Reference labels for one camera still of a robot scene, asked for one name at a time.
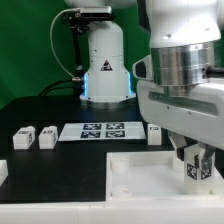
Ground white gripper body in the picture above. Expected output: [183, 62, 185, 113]
[137, 78, 224, 150]

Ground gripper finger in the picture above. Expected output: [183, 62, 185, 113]
[168, 131, 187, 161]
[198, 143, 215, 171]

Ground white square tabletop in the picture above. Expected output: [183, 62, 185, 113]
[106, 151, 224, 201]

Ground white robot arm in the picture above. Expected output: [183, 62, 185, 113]
[65, 0, 224, 171]

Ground sheet with fiducial markers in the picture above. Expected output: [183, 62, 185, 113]
[59, 122, 146, 141]

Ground white left obstacle block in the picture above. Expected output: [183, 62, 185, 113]
[0, 160, 8, 187]

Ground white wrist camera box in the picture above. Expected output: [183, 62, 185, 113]
[132, 55, 153, 81]

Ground white front obstacle wall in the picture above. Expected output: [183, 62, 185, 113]
[0, 198, 224, 224]

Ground black base cables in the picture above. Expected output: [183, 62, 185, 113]
[39, 78, 84, 98]

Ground grey camera on mount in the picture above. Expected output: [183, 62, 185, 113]
[80, 6, 112, 18]

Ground grey camera cable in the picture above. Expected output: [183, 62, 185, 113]
[49, 7, 83, 81]

